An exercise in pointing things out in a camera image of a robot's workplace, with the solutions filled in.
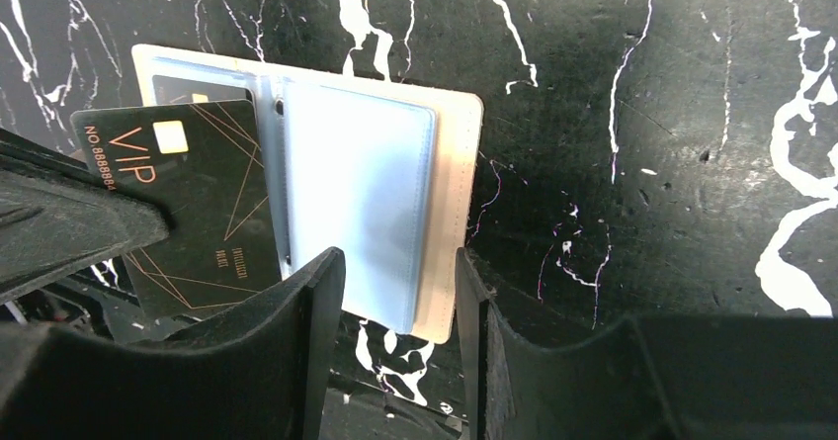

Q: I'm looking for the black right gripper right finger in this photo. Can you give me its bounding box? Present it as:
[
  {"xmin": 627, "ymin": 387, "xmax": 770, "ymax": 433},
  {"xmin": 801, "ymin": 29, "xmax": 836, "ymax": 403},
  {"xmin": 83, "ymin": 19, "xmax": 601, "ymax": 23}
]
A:
[{"xmin": 456, "ymin": 249, "xmax": 837, "ymax": 439}]

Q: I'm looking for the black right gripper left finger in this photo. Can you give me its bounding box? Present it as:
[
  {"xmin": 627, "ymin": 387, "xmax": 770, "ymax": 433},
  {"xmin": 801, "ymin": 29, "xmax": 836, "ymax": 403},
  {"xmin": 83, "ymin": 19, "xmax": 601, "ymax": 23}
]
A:
[{"xmin": 1, "ymin": 247, "xmax": 346, "ymax": 439}]

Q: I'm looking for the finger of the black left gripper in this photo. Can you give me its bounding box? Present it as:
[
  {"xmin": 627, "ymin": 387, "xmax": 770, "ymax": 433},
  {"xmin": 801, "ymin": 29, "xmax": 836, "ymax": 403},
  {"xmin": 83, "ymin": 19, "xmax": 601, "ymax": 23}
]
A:
[{"xmin": 1, "ymin": 131, "xmax": 170, "ymax": 303}]

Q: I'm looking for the black VIP card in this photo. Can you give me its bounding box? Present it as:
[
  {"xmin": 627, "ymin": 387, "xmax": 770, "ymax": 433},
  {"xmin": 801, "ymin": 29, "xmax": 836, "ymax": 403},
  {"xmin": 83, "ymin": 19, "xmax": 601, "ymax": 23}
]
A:
[
  {"xmin": 71, "ymin": 99, "xmax": 281, "ymax": 318},
  {"xmin": 152, "ymin": 75, "xmax": 253, "ymax": 105}
]

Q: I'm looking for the beige card holder wallet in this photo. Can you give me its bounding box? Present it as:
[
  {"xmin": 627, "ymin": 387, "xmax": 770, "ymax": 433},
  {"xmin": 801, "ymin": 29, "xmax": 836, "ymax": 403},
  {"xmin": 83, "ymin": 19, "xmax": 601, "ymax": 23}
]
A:
[{"xmin": 131, "ymin": 44, "xmax": 484, "ymax": 344}]

